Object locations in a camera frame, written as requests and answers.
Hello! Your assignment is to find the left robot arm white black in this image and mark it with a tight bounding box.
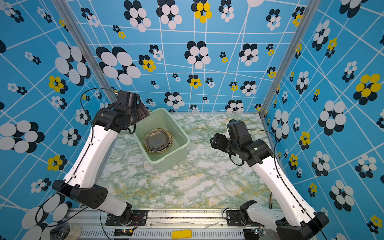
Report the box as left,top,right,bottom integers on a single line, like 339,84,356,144
53,91,150,225

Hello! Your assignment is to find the aluminium front rail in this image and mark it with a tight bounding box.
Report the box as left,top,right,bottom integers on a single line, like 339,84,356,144
67,209,280,240

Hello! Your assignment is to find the clear tape roll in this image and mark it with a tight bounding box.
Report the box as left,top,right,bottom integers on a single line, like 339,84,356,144
50,224,82,240

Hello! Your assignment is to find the yellow dotted plate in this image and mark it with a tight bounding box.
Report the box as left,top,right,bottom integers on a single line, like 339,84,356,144
144,135,173,154

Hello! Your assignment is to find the light green plastic bin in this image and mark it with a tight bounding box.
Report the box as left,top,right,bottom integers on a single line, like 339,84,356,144
134,108,190,171

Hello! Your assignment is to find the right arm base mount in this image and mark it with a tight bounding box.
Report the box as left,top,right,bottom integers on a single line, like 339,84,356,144
224,210,245,227

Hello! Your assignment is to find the yellow tag on rail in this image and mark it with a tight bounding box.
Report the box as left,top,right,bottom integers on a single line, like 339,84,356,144
172,230,193,240

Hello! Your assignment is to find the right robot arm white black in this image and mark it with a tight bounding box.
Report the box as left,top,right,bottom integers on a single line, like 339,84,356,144
210,120,330,240

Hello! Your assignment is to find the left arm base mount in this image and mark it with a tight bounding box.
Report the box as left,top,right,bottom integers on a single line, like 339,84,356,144
105,210,149,227

